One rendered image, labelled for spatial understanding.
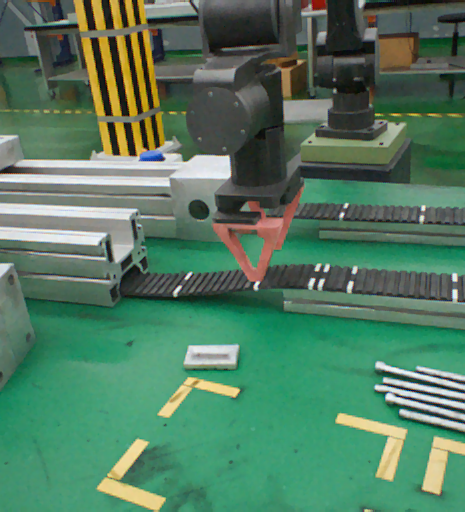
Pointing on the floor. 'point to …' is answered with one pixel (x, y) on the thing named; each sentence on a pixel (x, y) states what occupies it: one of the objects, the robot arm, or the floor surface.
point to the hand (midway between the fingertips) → (265, 257)
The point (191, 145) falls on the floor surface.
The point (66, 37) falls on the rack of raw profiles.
